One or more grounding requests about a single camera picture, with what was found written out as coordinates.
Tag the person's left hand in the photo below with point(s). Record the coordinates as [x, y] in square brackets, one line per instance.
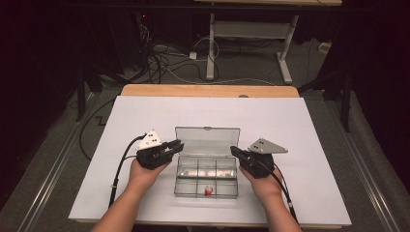
[143, 179]

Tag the white power adapter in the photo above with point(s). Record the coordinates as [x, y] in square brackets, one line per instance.
[192, 55]

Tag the wooden table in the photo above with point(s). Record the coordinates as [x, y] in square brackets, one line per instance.
[193, 91]

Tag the person's right hand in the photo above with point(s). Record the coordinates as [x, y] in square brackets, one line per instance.
[267, 188]

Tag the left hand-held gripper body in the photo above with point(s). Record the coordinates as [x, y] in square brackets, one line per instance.
[153, 156]

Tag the white table cover sheet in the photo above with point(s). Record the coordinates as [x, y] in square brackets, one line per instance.
[290, 112]

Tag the black metal stand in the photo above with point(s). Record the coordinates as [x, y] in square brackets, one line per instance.
[346, 103]
[80, 96]

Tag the aluminium floor rail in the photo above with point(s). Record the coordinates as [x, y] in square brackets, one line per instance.
[51, 180]
[370, 193]

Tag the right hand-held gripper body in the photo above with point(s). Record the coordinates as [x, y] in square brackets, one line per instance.
[259, 164]

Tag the clear plastic compartment box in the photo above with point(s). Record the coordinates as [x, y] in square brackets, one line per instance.
[206, 141]

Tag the small red and white object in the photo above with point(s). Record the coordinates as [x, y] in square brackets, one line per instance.
[209, 191]

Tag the white metal frame desk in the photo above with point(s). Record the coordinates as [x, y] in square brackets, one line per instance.
[251, 29]

